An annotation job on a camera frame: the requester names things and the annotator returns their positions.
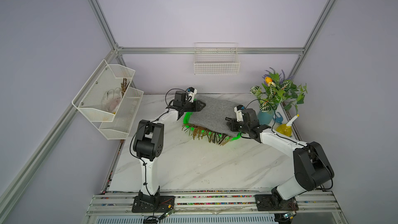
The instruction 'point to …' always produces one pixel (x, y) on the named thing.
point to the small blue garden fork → (278, 119)
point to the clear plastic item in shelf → (111, 99)
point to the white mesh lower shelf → (118, 128)
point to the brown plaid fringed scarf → (198, 133)
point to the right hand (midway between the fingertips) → (229, 124)
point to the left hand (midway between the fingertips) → (202, 105)
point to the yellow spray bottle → (285, 129)
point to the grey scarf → (212, 116)
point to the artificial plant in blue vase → (276, 88)
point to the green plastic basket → (193, 128)
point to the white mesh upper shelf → (101, 96)
